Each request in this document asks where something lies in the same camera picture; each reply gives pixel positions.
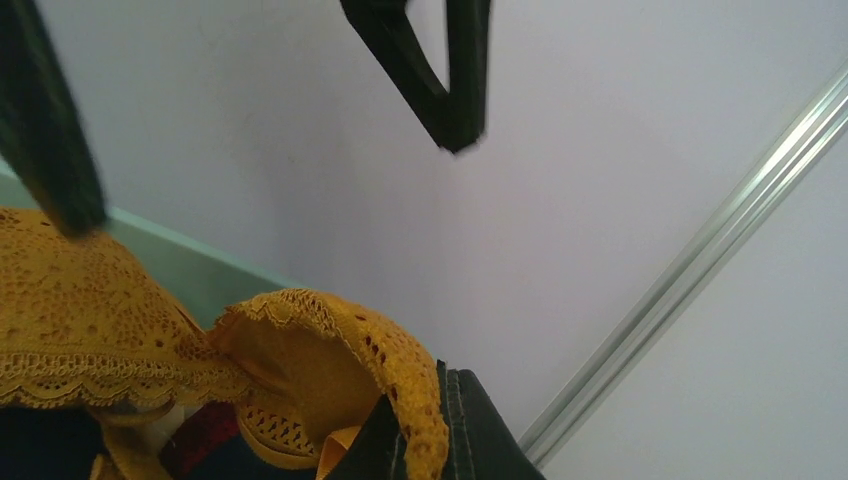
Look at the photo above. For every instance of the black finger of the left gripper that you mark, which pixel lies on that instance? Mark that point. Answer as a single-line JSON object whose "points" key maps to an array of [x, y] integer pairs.
{"points": [[42, 136], [454, 115]]}

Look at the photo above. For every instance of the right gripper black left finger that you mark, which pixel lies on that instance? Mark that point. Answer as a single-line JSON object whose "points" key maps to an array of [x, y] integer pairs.
{"points": [[377, 452]]}

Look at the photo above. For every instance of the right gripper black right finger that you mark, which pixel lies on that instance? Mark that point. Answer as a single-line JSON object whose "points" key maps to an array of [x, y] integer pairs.
{"points": [[481, 447]]}

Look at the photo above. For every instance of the orange lace bra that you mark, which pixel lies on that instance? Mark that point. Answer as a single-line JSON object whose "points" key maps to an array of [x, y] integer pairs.
{"points": [[84, 325]]}

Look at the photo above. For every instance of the navy red bra upper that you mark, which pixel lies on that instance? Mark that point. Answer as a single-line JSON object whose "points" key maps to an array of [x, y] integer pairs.
{"points": [[70, 444]]}

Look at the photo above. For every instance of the light blue plastic bin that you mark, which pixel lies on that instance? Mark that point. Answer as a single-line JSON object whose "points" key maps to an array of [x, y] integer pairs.
{"points": [[207, 254]]}

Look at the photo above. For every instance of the aluminium corner frame post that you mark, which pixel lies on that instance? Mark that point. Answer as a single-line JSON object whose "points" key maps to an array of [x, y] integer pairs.
{"points": [[813, 132]]}

